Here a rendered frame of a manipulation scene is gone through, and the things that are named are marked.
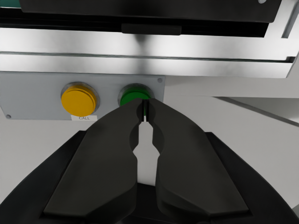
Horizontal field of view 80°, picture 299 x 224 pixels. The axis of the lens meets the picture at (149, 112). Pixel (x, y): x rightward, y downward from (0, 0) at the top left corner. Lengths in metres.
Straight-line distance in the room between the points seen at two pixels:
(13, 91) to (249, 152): 0.48
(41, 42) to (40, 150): 0.30
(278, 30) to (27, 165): 0.54
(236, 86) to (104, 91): 0.25
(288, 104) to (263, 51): 1.52
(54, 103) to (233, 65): 0.22
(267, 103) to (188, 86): 1.34
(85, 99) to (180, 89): 0.18
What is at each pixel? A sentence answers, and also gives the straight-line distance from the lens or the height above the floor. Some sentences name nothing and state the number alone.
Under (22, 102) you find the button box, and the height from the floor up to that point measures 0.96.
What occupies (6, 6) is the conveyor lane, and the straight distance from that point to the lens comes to 0.25.
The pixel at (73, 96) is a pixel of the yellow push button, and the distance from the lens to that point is 0.23.
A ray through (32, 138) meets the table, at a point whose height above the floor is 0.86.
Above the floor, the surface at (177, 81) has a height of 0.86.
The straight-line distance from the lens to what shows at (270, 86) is 0.41.
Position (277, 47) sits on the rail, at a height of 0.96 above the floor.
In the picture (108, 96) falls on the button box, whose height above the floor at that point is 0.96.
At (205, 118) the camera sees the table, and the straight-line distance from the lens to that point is 0.39.
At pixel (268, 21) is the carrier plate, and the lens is 0.23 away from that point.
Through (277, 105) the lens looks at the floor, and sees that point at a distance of 1.71.
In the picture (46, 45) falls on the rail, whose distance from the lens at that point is 0.23.
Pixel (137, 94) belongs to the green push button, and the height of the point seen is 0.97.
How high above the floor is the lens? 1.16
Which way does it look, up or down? 57 degrees down
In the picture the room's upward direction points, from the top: 177 degrees clockwise
